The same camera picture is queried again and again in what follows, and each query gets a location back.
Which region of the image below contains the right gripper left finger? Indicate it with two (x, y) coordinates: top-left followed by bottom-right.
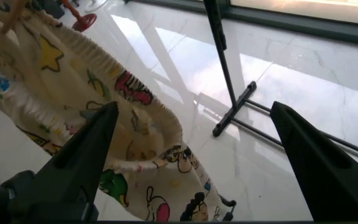
(7, 100), (120, 222)

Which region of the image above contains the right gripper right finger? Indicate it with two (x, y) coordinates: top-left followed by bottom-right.
(268, 101), (358, 222)

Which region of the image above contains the black clothes rack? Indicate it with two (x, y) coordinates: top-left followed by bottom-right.
(202, 0), (358, 163)

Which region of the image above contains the pink clothes hanger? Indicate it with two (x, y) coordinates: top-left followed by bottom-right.
(0, 0), (29, 34)

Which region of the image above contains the cream printed garment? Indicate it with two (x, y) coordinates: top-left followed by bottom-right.
(0, 0), (237, 222)

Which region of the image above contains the window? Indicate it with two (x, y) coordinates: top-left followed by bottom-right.
(122, 0), (358, 48)

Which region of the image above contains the red round-footed stand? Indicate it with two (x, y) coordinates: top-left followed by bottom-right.
(60, 0), (98, 33)

